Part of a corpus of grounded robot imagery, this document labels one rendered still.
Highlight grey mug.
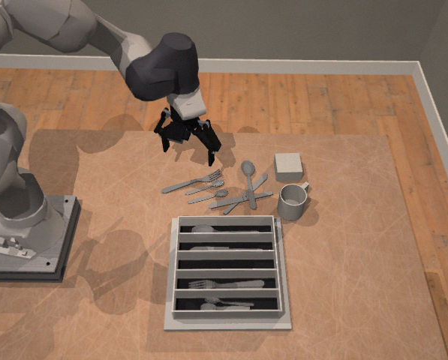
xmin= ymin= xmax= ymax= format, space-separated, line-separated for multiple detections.
xmin=277 ymin=182 xmax=309 ymax=221

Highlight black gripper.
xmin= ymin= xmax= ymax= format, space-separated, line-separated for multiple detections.
xmin=154 ymin=105 xmax=221 ymax=167

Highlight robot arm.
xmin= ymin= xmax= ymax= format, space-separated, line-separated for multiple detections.
xmin=0 ymin=0 xmax=206 ymax=260

